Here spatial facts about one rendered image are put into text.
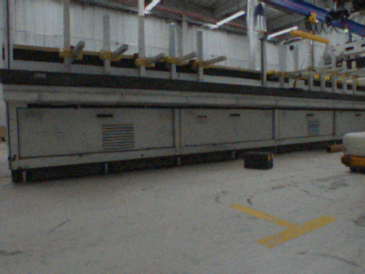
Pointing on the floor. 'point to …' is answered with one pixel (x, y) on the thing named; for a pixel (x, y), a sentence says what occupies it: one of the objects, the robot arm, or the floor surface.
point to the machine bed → (156, 125)
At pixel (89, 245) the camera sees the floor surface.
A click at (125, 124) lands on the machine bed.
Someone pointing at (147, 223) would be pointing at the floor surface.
